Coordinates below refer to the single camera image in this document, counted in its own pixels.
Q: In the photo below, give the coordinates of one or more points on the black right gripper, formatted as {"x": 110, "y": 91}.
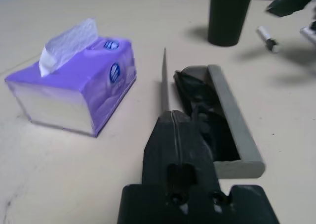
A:
{"x": 310, "y": 33}

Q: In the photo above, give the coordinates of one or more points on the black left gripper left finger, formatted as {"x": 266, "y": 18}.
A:
{"x": 158, "y": 154}

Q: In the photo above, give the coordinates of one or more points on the purple tissue box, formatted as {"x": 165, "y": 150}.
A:
{"x": 74, "y": 90}

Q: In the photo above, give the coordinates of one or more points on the black sunglasses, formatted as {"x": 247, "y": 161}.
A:
{"x": 197, "y": 98}

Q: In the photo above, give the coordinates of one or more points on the grey glasses case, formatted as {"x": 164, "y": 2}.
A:
{"x": 237, "y": 115}

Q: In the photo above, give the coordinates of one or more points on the white marker with black cap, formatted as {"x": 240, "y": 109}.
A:
{"x": 267, "y": 38}

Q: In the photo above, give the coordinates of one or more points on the black plastic cup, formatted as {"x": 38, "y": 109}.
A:
{"x": 227, "y": 16}

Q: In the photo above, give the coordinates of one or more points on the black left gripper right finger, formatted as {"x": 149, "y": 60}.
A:
{"x": 195, "y": 149}

